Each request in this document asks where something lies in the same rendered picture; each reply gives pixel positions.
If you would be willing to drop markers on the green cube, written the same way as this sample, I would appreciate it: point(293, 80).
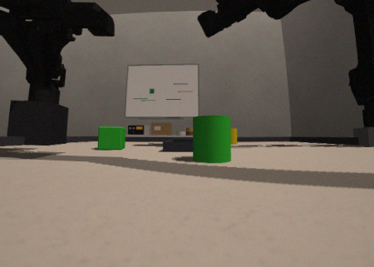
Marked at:
point(111, 138)

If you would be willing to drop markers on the green cylinder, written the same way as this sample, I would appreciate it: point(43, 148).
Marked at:
point(211, 139)

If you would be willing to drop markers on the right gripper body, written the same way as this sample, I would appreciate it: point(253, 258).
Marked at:
point(227, 15)

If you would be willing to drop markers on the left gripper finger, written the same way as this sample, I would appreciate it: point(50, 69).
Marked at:
point(17, 40)
point(46, 46)

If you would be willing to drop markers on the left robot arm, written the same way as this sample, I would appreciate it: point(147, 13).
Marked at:
point(51, 93)

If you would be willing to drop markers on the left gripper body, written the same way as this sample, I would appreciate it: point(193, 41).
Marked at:
point(75, 15)

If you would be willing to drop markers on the yellow cylinder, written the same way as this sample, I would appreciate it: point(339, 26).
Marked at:
point(233, 136)

